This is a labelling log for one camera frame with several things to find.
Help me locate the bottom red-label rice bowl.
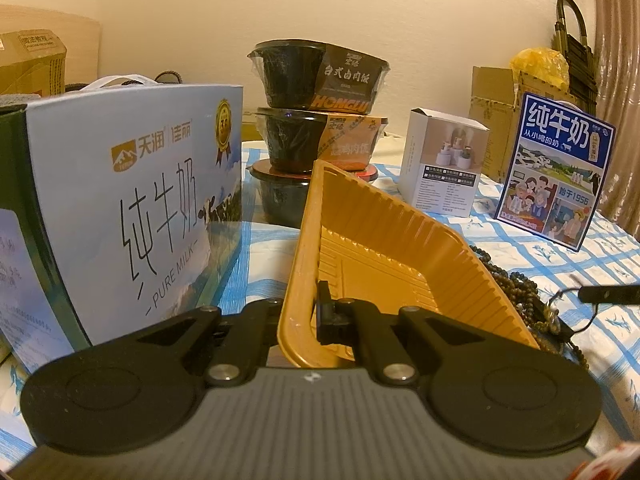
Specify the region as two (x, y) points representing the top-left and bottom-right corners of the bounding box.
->
(247, 158), (379, 229)

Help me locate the blue checked bed sheet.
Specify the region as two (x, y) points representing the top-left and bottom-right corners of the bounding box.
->
(0, 131), (640, 470)

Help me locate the yellow plastic bag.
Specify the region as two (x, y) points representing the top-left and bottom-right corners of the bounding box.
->
(510, 47), (570, 91)

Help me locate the brown cardboard box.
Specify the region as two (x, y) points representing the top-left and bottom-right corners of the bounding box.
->
(0, 29), (67, 98)

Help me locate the middle orange-label rice bowl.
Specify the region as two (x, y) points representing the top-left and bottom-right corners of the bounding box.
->
(256, 107), (388, 174)

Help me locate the golden plastic tray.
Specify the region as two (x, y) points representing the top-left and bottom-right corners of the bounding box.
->
(278, 160), (538, 368)

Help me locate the open cardboard box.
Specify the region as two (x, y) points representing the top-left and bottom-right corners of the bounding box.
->
(469, 66), (577, 183)

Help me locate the top black rice bowl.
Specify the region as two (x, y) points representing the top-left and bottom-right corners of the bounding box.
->
(247, 39), (390, 115)

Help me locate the dark blue milk carton box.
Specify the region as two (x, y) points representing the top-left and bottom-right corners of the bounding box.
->
(495, 92), (616, 252)

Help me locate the light blue milk carton box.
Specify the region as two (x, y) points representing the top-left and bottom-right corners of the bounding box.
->
(1, 75), (243, 372)

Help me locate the dark green bead necklace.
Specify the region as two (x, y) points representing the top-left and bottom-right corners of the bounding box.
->
(466, 244), (591, 371)

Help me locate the small white humidifier box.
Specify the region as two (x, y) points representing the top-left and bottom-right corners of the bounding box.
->
(398, 107), (489, 217)

